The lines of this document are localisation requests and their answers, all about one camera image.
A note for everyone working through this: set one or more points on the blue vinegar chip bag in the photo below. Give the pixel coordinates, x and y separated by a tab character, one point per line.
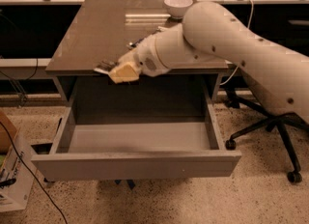
132	45

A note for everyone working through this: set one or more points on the brown cardboard box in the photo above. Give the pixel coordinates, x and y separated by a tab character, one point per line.
7	132

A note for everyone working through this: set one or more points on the white cardboard box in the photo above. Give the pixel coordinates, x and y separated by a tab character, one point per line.
15	196

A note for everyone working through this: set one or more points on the white ceramic bowl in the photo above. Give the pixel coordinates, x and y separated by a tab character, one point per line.
177	8

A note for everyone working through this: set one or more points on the black rxbar chocolate bar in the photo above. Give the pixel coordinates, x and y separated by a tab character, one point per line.
105	67

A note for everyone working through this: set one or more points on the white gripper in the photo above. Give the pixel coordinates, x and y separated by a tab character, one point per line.
145	58

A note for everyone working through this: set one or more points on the open grey top drawer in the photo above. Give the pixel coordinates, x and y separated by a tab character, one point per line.
157	128

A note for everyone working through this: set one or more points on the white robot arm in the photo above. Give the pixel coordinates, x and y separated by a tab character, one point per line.
277	76

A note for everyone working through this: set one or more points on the brown office chair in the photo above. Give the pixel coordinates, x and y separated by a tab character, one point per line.
270	123

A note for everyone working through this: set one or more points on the grey cabinet desk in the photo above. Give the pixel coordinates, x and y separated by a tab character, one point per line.
99	32

